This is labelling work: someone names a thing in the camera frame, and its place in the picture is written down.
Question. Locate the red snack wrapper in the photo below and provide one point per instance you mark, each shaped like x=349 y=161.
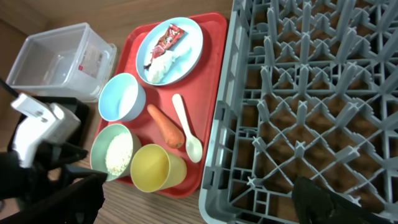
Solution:
x=172 y=35

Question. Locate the light blue plate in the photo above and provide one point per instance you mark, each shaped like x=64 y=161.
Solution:
x=193 y=38

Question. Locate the white tissue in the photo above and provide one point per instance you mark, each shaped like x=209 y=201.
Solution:
x=162 y=64

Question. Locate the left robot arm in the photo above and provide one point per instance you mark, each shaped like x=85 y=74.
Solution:
x=47 y=175

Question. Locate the orange carrot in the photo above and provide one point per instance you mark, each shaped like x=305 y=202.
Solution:
x=171 y=134

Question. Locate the mint green bowl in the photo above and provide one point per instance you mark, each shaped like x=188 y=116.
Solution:
x=100 y=145

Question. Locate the grey dishwasher rack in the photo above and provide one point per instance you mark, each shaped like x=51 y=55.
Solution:
x=308 y=89

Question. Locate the white rice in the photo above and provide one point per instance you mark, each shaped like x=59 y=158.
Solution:
x=118 y=154

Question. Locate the light blue bowl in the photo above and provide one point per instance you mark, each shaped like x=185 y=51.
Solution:
x=122 y=99

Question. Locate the red serving tray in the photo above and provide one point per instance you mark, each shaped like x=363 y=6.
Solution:
x=198 y=90

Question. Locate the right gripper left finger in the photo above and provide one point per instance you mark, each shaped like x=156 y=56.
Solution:
x=78 y=203

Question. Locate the white plastic spoon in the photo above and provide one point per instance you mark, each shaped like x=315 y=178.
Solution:
x=193 y=145

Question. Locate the yellow plastic cup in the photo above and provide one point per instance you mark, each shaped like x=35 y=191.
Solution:
x=153 y=168

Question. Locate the clear plastic bin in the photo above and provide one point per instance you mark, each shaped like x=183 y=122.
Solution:
x=72 y=61

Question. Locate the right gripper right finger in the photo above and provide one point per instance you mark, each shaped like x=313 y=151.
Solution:
x=316 y=204

